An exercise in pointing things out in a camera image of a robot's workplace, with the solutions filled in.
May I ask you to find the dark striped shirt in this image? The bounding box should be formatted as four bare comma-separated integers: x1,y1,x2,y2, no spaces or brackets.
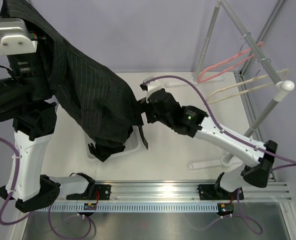
1,0,143,152

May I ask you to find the black shirt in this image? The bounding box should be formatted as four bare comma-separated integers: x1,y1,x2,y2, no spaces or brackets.
87,124,134,163

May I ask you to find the wooden hanger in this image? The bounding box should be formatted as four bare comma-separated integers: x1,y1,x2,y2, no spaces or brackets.
206,57,290,105

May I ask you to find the pink hanger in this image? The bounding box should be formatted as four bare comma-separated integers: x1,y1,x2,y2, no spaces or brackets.
192,36,254,84

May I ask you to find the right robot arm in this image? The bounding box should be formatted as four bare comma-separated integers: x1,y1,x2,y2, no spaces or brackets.
136,88,277,200

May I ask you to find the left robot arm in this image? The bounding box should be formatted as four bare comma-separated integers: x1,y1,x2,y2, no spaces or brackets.
0,53,95,213

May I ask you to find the clear plastic basket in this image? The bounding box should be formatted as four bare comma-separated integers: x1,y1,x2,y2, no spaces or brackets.
84,126,142,162

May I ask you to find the metal clothes rack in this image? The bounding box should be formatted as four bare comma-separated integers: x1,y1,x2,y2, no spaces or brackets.
165,0,296,171

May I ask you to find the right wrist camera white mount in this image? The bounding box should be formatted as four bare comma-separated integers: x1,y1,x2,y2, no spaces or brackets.
140,76,162,103

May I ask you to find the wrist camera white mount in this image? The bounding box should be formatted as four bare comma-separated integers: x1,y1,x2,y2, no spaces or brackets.
0,18,38,56
140,76,162,103

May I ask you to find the aluminium rail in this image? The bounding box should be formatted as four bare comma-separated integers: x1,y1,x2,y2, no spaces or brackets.
55,181,291,203

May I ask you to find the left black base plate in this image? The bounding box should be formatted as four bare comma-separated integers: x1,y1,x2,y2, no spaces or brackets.
66,184,111,201

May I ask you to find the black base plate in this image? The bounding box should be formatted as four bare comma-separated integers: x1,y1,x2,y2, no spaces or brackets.
197,184,244,201
66,184,111,201

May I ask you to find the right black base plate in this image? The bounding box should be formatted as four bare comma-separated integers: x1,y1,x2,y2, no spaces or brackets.
197,184,244,201

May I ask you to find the white slotted cable duct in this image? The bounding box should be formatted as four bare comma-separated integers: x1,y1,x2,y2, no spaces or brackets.
51,202,219,213

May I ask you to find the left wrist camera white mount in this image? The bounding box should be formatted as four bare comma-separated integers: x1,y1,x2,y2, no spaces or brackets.
0,18,38,56

